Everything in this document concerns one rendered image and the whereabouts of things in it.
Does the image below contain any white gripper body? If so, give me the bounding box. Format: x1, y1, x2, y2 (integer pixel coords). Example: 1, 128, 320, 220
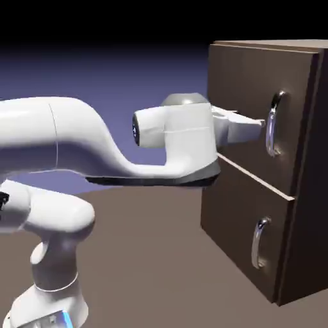
226, 113, 267, 146

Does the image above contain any dark brown cabinet door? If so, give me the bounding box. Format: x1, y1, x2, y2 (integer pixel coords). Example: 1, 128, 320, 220
206, 44, 321, 197
200, 155, 295, 304

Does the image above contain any dark brown wooden cabinet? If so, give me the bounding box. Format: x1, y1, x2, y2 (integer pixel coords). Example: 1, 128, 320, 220
200, 40, 328, 307

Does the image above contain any curved silver metal handle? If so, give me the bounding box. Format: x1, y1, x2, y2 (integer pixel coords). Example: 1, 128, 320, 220
265, 90, 287, 158
250, 217, 272, 270

